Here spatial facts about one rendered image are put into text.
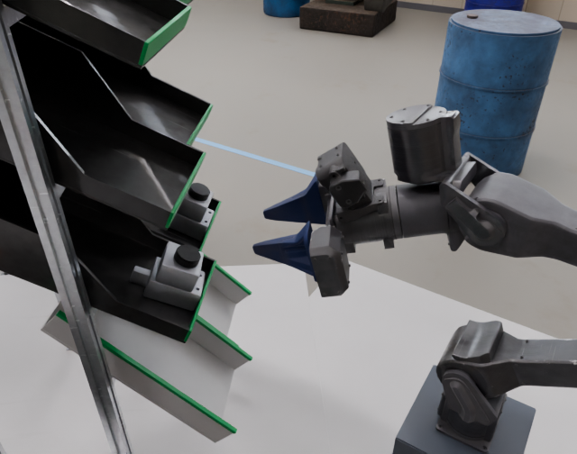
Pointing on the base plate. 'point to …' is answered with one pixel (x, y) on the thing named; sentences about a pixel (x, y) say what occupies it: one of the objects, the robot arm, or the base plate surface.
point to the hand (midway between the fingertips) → (288, 226)
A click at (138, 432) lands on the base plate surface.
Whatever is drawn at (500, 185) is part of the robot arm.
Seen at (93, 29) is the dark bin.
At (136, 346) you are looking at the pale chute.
